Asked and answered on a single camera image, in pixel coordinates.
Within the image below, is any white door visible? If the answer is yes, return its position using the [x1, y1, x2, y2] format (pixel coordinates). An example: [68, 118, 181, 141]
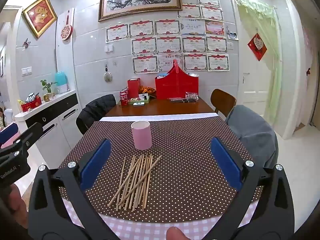
[237, 5, 275, 115]

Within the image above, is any black jacket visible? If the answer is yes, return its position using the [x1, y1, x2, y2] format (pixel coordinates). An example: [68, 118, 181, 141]
[76, 94, 117, 135]

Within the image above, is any person's right hand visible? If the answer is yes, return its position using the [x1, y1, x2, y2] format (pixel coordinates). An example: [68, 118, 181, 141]
[167, 226, 187, 240]

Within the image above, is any hanging round brush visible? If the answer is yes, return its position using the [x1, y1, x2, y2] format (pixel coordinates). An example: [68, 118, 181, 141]
[104, 64, 113, 82]

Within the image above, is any red heart decoration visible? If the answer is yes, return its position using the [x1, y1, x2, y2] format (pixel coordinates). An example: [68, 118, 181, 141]
[247, 33, 267, 61]

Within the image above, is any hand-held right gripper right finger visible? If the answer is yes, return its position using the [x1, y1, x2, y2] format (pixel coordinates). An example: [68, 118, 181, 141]
[211, 137, 299, 240]

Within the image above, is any green tray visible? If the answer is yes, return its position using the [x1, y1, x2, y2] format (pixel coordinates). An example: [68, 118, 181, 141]
[128, 94, 150, 105]

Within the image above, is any wooden dining table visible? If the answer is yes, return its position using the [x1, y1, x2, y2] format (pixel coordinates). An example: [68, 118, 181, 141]
[105, 95, 215, 117]

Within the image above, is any person's left hand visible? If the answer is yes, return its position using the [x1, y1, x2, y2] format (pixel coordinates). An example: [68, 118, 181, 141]
[0, 182, 28, 230]

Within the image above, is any brown polka dot tablecloth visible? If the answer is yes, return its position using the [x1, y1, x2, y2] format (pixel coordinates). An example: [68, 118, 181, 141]
[57, 116, 263, 217]

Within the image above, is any framed red gold picture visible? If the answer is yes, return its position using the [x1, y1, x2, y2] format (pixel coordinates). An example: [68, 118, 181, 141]
[22, 0, 58, 39]

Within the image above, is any potted plant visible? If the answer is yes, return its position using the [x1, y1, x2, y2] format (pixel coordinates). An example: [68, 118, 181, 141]
[40, 79, 57, 102]

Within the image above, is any white sideboard cabinet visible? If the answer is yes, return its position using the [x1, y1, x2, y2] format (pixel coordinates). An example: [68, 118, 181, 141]
[14, 90, 83, 170]

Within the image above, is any chair with grey cover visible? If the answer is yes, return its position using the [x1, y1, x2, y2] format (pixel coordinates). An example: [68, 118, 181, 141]
[224, 104, 279, 169]

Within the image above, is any teal humidifier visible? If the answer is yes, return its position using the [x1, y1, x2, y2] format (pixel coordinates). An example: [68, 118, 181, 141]
[55, 72, 67, 94]

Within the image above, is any pink checkered tablecloth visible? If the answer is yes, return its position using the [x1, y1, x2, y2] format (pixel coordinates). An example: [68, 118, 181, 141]
[60, 195, 260, 240]

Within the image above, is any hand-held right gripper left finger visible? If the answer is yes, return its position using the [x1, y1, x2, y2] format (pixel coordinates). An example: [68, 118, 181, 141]
[27, 138, 120, 240]

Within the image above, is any wooden chair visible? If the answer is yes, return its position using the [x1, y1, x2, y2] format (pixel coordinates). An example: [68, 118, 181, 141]
[210, 89, 237, 118]

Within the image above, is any green curtain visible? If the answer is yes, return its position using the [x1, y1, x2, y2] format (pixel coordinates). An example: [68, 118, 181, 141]
[234, 0, 281, 130]

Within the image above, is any pink cup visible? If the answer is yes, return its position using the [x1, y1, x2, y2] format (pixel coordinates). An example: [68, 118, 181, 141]
[131, 121, 152, 151]

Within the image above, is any pile of wooden chopsticks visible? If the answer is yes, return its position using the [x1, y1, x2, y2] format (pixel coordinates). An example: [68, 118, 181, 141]
[107, 153, 162, 211]

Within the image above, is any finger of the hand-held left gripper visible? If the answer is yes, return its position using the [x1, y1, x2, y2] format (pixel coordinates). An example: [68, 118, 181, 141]
[0, 122, 44, 162]
[0, 123, 19, 146]

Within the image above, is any red round hanging ornament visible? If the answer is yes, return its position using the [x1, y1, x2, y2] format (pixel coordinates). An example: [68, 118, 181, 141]
[61, 10, 73, 41]

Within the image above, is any red storage basket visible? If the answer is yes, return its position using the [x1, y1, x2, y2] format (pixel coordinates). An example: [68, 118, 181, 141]
[20, 93, 42, 112]

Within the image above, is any group of award certificates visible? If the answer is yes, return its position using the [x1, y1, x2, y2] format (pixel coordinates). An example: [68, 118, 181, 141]
[105, 0, 230, 75]

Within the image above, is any red box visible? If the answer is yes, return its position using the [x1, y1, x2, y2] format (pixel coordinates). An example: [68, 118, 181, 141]
[127, 78, 141, 98]

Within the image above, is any framed plum blossom painting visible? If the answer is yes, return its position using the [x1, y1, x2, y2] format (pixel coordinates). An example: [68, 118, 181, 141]
[98, 0, 183, 22]

